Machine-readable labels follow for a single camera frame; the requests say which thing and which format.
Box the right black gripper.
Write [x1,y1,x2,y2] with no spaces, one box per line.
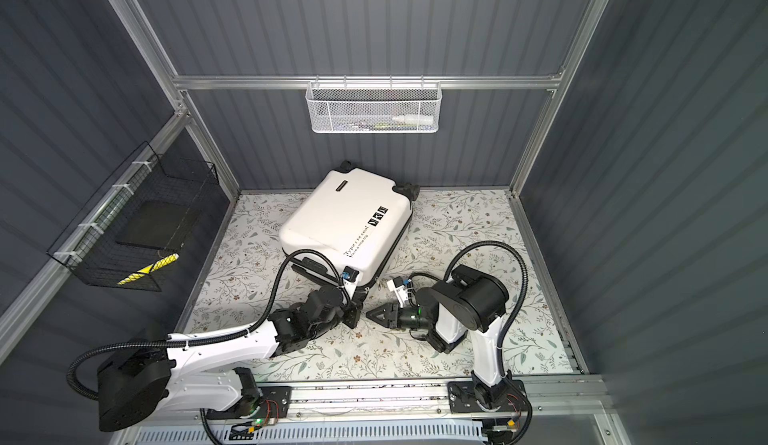
[368,305,434,332]

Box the white hard-shell suitcase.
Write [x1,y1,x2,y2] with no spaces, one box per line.
[278,161,420,288]

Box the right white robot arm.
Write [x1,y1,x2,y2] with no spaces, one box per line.
[366,265,509,394]

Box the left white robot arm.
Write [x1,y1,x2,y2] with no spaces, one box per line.
[96,286,368,432]

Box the floral table mat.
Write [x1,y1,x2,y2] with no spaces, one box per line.
[180,189,574,382]

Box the white vented panel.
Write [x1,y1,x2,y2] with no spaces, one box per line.
[131,419,488,445]

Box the yellow black striped label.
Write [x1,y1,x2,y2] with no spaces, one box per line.
[117,253,179,286]

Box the white tube in basket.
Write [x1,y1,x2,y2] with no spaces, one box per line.
[392,114,435,127]

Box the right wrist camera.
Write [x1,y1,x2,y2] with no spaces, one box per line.
[386,276,417,308]

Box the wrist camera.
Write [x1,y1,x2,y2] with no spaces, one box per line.
[341,266,360,290]
[386,276,417,308]

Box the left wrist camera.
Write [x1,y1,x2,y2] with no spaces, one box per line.
[341,266,360,290]

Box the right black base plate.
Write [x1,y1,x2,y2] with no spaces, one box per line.
[447,378,530,415]

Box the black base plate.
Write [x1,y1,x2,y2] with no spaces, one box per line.
[205,386,292,423]
[447,378,530,415]

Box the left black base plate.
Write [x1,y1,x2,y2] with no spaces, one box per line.
[205,386,292,423]

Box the right black corrugated cable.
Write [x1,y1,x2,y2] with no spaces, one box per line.
[407,239,530,386]

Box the black corrugated cable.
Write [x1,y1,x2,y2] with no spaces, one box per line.
[407,239,530,386]
[65,248,355,445]

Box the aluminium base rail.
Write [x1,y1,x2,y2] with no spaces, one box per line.
[140,375,614,425]

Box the white wire mesh basket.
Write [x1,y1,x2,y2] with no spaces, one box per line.
[305,84,443,134]

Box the black wire mesh basket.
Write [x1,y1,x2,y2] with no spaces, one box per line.
[47,146,221,292]

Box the left black corrugated cable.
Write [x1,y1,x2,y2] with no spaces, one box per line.
[65,248,355,445]

